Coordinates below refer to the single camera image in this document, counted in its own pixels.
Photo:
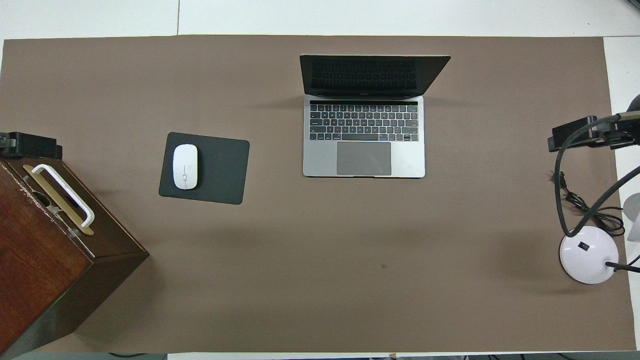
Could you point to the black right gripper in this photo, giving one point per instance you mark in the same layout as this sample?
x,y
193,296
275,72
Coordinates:
x,y
620,134

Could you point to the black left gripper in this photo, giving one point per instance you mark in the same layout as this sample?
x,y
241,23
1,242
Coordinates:
x,y
7,147

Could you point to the grey Apple laptop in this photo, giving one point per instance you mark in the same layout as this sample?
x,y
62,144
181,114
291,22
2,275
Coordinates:
x,y
320,160

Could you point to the dark brown wooden box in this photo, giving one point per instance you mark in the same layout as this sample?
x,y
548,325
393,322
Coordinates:
x,y
40,260

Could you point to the white desk lamp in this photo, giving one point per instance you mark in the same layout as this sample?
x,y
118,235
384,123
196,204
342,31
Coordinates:
x,y
585,260

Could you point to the white computer mouse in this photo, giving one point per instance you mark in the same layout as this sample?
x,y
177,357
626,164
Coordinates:
x,y
185,167

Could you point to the black mouse pad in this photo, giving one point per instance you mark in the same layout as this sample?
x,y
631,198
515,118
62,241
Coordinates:
x,y
220,170

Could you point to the brown table mat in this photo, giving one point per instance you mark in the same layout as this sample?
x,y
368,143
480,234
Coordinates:
x,y
350,250

